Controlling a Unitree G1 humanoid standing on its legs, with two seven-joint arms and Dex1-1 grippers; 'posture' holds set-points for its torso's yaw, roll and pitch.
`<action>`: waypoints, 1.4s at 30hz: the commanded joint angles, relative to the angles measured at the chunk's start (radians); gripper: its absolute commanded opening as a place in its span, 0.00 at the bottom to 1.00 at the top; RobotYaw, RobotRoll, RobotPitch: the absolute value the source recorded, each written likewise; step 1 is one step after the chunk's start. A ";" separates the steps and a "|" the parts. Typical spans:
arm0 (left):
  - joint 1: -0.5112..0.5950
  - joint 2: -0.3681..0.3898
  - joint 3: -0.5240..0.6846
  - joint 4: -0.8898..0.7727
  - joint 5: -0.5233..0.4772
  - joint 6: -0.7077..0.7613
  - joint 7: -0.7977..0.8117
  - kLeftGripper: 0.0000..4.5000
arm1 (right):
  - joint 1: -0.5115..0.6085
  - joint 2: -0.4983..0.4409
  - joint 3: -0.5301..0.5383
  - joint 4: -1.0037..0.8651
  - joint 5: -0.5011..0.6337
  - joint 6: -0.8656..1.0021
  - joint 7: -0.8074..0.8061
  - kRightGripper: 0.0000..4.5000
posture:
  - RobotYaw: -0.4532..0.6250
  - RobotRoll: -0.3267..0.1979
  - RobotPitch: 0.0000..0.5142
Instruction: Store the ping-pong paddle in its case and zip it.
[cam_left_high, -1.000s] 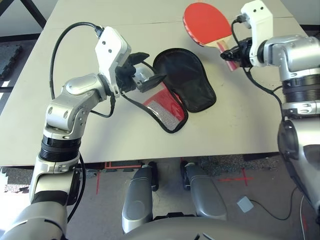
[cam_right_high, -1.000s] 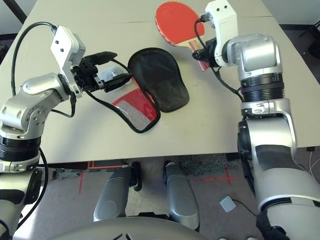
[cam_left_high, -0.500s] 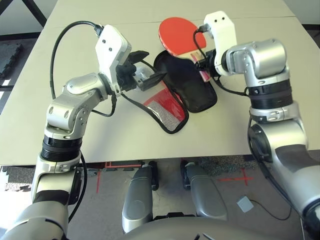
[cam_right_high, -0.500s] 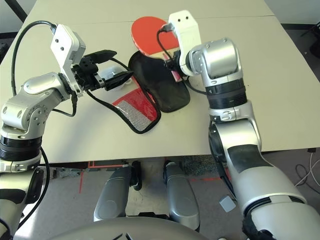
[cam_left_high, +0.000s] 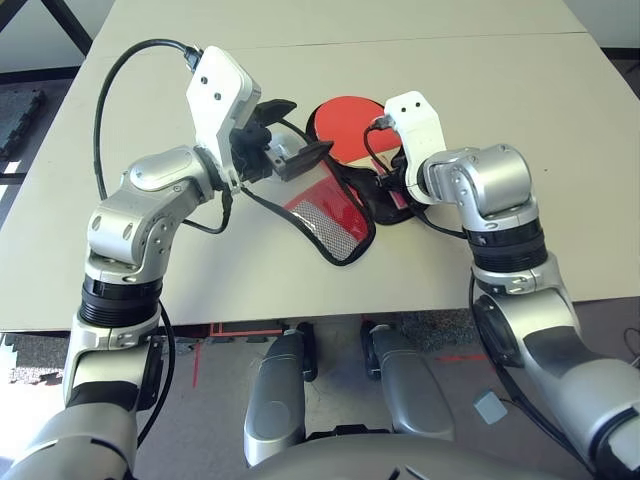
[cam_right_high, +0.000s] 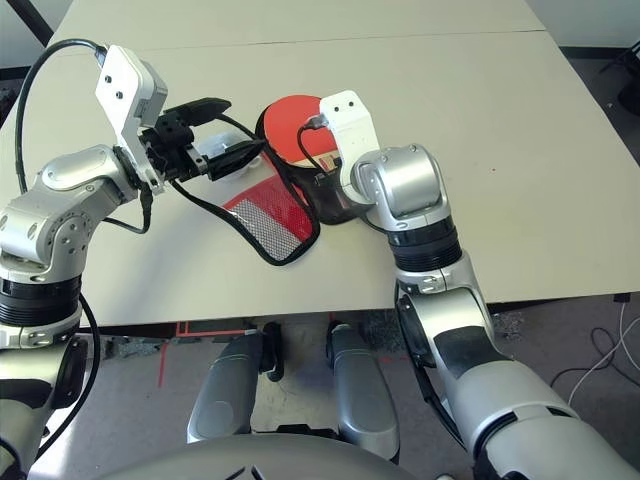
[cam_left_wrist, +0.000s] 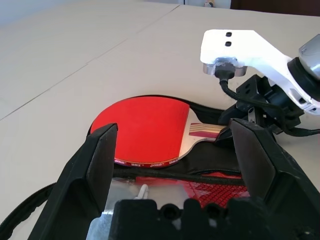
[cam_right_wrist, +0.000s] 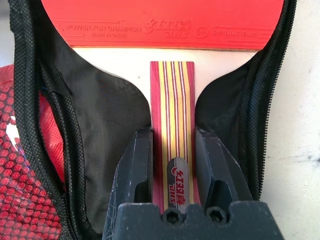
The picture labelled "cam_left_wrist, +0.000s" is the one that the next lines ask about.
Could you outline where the red ping-pong paddle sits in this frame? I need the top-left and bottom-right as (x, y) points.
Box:
(89, 96), (229, 170)

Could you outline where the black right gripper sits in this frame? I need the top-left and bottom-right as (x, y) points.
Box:
(214, 74), (304, 144)

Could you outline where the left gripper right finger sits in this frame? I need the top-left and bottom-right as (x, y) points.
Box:
(228, 118), (320, 240)

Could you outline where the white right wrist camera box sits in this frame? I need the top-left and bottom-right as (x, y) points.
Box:
(199, 29), (320, 116)

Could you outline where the red and black paddle case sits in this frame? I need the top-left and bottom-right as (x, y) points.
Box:
(0, 94), (252, 240)

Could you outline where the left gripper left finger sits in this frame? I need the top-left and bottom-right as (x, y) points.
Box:
(27, 122), (119, 240)

